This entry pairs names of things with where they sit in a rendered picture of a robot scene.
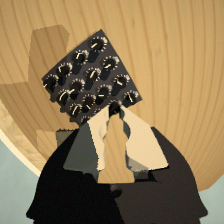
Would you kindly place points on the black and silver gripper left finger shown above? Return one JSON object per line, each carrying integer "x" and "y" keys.
{"x": 81, "y": 152}

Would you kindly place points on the dark grey knob box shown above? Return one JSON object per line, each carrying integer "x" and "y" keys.
{"x": 97, "y": 73}

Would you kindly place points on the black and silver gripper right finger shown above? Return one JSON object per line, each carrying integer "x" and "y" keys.
{"x": 147, "y": 150}

